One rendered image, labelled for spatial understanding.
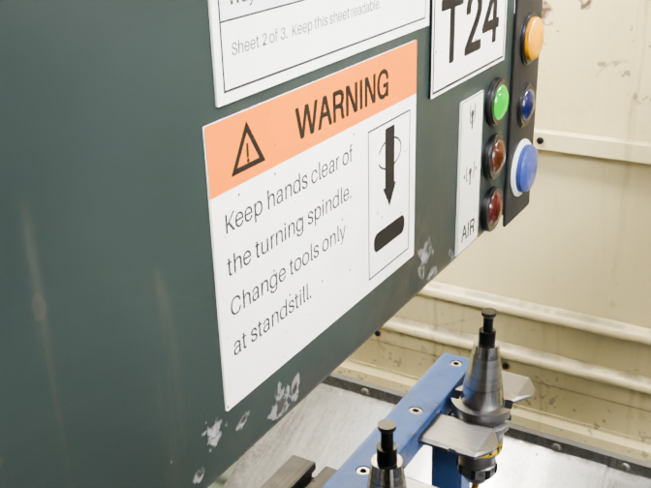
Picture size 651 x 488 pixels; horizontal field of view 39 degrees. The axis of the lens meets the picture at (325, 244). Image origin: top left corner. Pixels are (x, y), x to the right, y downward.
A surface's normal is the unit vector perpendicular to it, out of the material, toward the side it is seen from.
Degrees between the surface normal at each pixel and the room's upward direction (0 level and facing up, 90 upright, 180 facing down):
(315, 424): 24
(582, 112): 90
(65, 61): 90
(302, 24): 90
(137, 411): 90
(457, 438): 0
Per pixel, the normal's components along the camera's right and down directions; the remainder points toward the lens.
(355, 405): -0.23, -0.69
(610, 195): -0.51, 0.35
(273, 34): 0.86, 0.18
